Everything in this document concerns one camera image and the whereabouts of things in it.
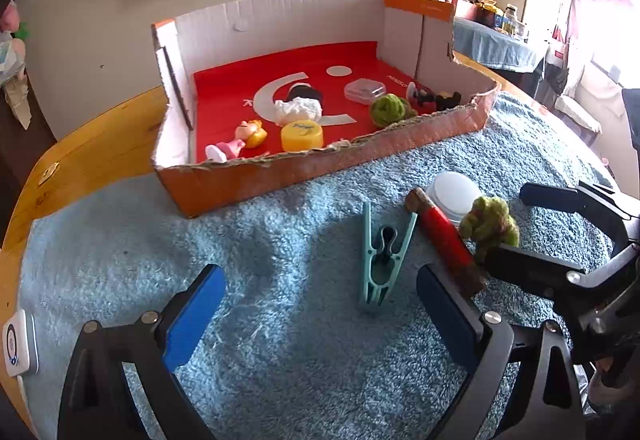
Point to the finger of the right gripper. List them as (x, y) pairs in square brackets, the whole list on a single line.
[(537, 274), (550, 197)]

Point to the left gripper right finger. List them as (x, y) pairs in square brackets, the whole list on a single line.
[(544, 402)]

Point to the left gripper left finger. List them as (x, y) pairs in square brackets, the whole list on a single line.
[(96, 400)]

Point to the dark green yarn ball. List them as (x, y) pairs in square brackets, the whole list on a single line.
[(488, 225)]

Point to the red thread spool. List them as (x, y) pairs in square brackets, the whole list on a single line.
[(447, 242)]

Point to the teal clothespin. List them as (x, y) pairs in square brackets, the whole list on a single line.
[(383, 254)]

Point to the boy figurine blue outfit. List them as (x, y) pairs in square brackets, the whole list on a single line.
[(425, 101)]

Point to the light green yarn ball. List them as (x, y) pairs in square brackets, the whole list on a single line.
[(390, 109)]

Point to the clear plastic case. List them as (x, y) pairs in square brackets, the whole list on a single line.
[(364, 91)]

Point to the yellow bottle cap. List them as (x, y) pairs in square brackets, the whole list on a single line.
[(302, 135)]

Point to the black white cloth roll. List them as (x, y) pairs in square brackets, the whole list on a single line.
[(303, 102)]

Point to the pink yellow small figurine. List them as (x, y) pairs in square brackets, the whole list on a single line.
[(249, 134)]

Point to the white power bank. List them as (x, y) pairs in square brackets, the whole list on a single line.
[(19, 345)]

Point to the white round jar lid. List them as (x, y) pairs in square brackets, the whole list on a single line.
[(454, 194)]

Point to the blue covered side table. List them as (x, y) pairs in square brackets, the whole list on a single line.
[(494, 50)]

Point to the light blue towel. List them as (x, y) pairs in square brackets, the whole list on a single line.
[(290, 354)]

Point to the small tag on table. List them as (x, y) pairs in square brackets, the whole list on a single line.
[(48, 173)]

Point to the dark wooden door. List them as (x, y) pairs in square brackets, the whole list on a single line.
[(20, 150)]

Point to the orange cardboard box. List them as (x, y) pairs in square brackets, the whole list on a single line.
[(415, 36)]

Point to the plastic bag on door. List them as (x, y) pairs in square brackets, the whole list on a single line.
[(12, 57)]

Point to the pink plush toy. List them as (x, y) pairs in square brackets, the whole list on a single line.
[(10, 22)]

